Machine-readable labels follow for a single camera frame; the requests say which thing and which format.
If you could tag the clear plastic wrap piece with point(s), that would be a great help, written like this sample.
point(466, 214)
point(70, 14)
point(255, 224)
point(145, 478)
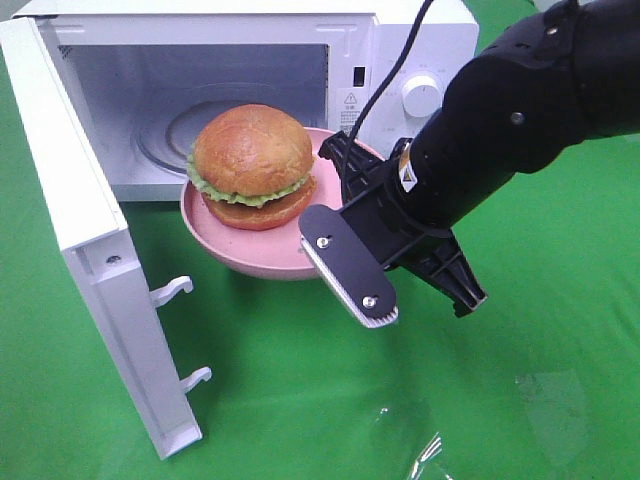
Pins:
point(408, 445)

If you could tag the white microwave oven body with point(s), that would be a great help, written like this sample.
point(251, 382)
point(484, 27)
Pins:
point(320, 61)

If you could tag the burger with lettuce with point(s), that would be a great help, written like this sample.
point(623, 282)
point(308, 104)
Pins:
point(252, 166)

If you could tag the glass microwave turntable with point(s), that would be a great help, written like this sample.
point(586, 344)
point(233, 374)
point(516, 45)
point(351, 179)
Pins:
point(167, 132)

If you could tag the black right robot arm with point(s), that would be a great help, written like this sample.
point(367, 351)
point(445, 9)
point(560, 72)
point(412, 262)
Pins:
point(551, 80)

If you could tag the upper white round knob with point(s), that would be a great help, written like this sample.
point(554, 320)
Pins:
point(421, 95)

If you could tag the pink round plate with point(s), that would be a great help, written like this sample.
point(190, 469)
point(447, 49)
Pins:
point(274, 254)

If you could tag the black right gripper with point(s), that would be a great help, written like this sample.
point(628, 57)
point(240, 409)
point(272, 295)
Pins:
point(375, 209)

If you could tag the white microwave door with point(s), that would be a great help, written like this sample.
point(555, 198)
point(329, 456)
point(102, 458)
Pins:
point(95, 242)

